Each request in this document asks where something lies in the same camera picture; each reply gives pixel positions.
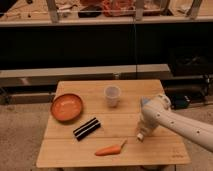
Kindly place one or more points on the black striped rectangular block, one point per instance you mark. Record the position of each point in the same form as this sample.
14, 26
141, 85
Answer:
87, 128

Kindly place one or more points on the orange carrot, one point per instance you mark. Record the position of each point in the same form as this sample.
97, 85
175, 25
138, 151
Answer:
111, 150

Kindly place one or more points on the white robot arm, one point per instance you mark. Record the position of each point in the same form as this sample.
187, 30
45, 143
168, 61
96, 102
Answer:
157, 112

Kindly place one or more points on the translucent plastic cup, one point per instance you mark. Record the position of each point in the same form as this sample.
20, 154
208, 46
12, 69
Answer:
112, 95

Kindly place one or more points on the long grey bench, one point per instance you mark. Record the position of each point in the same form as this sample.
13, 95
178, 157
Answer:
51, 76

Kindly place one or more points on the clear plastic bottle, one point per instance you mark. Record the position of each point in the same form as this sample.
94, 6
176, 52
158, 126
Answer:
145, 128

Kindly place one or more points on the wooden folding table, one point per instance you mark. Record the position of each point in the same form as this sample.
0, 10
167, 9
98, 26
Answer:
60, 148

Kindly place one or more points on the orange plate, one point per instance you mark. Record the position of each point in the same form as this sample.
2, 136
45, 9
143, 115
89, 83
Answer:
66, 107

